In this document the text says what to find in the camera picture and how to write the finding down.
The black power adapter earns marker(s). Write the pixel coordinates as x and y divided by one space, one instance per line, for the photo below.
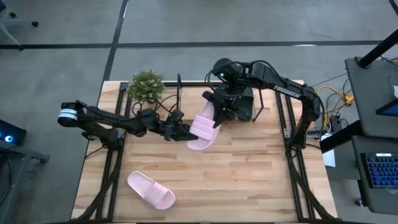
335 123

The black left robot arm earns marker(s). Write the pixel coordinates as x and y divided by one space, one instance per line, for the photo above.
102 119

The pink rubber slide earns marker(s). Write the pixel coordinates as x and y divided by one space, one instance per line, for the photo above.
140 183
202 130

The black computer with blue light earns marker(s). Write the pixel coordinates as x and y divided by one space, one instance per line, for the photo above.
12 132

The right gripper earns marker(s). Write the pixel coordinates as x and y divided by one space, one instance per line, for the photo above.
231 102

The grey office chair base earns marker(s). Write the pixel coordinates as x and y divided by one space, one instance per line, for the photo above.
15 22

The dark grey side cart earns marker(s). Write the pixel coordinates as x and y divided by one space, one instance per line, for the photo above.
21 154

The small green potted plant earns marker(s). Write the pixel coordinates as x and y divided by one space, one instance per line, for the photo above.
146 85

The wooden shelf with black frame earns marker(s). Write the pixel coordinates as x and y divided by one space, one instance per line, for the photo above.
189 93

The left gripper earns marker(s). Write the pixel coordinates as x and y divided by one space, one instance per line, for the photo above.
171 130

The black rubber slide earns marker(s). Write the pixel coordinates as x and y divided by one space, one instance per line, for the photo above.
247 109

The black aluminium rig frame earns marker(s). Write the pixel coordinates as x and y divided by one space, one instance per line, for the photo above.
192 84

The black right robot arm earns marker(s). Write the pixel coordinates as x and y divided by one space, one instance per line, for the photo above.
280 87

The backlit black keyboard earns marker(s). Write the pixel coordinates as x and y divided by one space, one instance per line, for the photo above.
382 171

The grey keyboard desk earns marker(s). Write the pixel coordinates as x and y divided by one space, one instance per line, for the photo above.
379 202

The black slanted beam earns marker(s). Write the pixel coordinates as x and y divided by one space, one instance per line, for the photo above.
342 137

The white paper sheet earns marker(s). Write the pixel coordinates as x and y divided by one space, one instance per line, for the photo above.
329 158

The black slanted pole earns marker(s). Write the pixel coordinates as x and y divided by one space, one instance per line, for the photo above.
377 49

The tablet with blue screen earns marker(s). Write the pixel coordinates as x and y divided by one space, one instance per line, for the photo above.
390 109

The large grey desk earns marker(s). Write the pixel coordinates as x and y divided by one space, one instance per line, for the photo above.
370 99

